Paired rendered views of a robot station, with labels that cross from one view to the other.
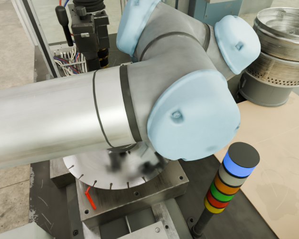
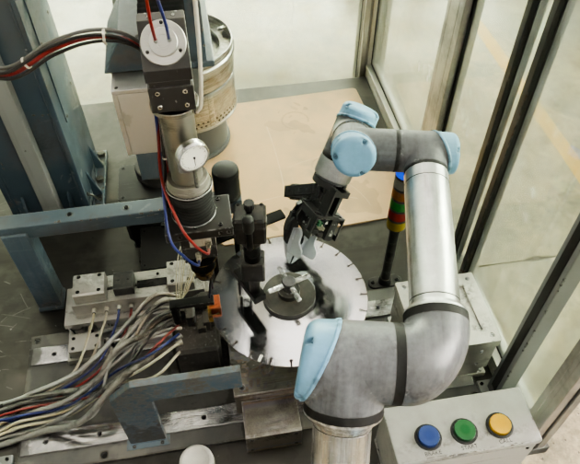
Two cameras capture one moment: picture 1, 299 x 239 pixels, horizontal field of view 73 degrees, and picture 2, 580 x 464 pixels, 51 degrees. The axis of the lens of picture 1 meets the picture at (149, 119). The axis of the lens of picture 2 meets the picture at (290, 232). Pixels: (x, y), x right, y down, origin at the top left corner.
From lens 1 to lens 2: 1.02 m
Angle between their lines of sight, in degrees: 51
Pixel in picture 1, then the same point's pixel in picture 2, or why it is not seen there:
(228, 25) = (364, 111)
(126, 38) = (375, 161)
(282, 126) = (264, 148)
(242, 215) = (372, 235)
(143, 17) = (372, 144)
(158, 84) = (439, 150)
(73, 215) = not seen: hidden behind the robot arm
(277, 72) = (221, 104)
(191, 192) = not seen: hidden behind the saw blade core
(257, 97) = (213, 147)
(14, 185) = not seen: outside the picture
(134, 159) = (331, 284)
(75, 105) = (444, 183)
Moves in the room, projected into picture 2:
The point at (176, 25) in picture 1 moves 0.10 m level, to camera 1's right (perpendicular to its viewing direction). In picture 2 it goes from (387, 132) to (392, 97)
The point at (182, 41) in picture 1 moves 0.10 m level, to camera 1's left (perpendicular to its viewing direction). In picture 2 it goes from (408, 133) to (404, 172)
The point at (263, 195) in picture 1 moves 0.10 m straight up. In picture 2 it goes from (354, 208) to (357, 183)
